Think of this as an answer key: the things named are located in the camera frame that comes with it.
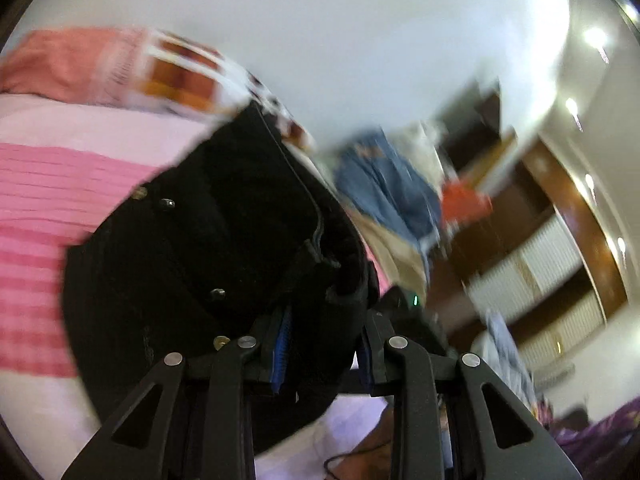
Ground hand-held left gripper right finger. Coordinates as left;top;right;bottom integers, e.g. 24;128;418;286
359;311;583;480

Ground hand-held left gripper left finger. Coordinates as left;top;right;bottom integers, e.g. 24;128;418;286
62;305;296;480

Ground black pants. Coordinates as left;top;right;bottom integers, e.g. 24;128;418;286
62;102;381;456

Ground beige cloth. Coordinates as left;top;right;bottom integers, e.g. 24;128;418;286
345;205;428;306

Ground white and blue cloth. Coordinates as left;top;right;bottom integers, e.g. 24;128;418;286
482;310;551;411

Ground brown wardrobe with white panels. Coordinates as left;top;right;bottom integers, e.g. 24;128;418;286
430;80;631;391

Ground orange cloth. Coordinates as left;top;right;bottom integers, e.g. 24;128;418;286
440;177;493;223

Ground blue jeans pile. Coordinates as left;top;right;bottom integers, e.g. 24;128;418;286
332;127;443;256

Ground purple patterned cloth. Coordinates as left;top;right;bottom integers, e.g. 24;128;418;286
550;395;640;480

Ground pink checked bedsheet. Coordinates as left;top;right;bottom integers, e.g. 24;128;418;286
0;92;396;480

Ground black cable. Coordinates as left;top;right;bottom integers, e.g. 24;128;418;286
322;440;401;478

